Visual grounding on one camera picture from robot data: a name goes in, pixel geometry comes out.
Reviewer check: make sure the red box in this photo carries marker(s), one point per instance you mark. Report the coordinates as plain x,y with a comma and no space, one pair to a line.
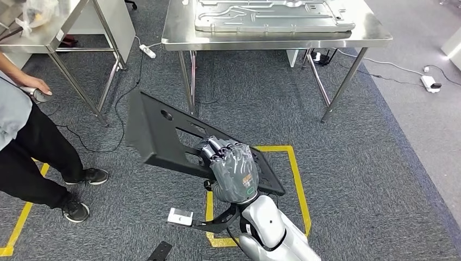
68,40

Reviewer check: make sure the person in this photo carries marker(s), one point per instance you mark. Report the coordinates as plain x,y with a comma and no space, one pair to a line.
36,151

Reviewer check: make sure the black camera bracket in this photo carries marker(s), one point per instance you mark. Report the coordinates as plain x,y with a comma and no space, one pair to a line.
216,225

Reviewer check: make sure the white cabinet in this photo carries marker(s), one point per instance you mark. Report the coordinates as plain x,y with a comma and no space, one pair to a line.
454,48

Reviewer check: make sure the white panel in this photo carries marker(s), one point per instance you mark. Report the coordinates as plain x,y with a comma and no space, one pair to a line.
115,28

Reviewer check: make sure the black plastic panel part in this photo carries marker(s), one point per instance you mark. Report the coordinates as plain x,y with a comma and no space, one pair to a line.
158,137

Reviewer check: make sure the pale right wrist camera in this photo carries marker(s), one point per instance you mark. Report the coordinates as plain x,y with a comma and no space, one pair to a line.
180,217

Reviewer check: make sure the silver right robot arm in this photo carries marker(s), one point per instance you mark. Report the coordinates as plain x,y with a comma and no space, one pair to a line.
273,230

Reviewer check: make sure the person's left forearm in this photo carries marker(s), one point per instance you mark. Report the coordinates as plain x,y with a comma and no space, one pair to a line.
10,70

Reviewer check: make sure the black power adapter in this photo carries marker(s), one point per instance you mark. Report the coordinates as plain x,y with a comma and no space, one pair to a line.
322,57

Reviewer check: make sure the steel workbench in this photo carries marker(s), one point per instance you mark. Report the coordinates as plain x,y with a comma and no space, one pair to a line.
367,32

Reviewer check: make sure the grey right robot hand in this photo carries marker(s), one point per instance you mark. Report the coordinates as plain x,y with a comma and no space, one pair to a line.
234,173

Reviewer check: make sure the clear plastic bag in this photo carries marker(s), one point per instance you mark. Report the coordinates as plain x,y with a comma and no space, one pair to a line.
39,12

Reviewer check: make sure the person's left hand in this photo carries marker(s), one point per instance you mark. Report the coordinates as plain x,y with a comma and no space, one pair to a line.
36,84

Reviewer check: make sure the grey stamped metal plate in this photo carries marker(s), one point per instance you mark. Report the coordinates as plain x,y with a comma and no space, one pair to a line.
273,16

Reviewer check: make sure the steel table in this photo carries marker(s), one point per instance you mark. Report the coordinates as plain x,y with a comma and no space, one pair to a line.
36,41

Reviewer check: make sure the grey handheld controller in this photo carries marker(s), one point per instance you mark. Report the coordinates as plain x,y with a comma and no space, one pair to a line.
39,97

